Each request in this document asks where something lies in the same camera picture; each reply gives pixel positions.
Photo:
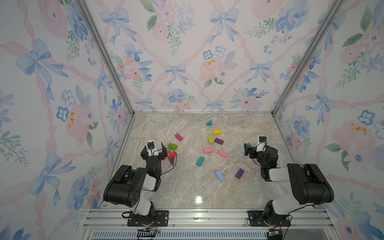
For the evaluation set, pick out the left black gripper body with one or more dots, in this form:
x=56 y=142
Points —
x=153 y=157

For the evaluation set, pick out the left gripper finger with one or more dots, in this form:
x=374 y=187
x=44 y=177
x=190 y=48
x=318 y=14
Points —
x=163 y=152
x=144 y=153

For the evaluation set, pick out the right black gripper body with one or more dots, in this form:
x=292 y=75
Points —
x=253 y=150

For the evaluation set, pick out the red rectangular block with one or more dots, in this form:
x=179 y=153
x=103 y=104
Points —
x=172 y=155

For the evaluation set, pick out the green rectangular block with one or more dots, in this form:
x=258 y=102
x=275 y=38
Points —
x=173 y=146

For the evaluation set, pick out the magenta rectangular block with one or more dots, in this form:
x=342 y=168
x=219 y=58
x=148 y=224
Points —
x=179 y=137

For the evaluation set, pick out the light pink rectangular block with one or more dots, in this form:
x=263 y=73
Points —
x=222 y=153

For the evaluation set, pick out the teal rectangular block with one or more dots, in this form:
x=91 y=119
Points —
x=200 y=161

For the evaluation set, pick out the hot pink rectangular block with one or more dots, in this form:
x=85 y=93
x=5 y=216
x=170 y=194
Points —
x=208 y=150

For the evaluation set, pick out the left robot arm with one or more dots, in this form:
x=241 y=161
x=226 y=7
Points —
x=126 y=186

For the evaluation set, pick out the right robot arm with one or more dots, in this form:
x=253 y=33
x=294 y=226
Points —
x=309 y=187

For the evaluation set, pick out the purple triangular block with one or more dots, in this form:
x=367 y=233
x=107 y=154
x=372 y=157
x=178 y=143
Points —
x=172 y=161

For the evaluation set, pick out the purple rectangular block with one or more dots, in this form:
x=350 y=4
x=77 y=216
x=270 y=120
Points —
x=239 y=174

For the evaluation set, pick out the dark purple small block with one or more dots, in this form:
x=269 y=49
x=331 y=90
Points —
x=219 y=141

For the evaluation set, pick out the yellow small block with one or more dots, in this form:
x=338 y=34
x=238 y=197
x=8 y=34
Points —
x=217 y=132

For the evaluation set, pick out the lime green small block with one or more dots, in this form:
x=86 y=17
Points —
x=211 y=140

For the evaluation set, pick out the light blue rectangular block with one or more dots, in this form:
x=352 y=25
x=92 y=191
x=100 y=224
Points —
x=220 y=175

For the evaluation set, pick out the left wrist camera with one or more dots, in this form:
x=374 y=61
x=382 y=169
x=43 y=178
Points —
x=151 y=147

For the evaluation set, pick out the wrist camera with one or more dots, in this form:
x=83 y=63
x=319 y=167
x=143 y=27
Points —
x=151 y=147
x=261 y=145

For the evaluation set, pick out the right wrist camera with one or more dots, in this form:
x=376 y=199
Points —
x=261 y=145

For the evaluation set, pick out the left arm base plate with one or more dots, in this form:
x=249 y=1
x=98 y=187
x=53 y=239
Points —
x=153 y=219

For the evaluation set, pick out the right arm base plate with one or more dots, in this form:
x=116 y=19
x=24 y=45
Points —
x=263 y=219

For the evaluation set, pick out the aluminium front rail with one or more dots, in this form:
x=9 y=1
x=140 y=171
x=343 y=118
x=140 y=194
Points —
x=209 y=224

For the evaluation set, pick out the left corner aluminium post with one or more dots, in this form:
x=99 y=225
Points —
x=90 y=23

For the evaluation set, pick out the corner aluminium post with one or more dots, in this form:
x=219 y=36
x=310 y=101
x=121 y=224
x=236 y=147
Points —
x=90 y=23
x=321 y=32

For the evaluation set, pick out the right corner aluminium post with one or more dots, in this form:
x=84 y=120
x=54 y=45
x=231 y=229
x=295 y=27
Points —
x=321 y=32

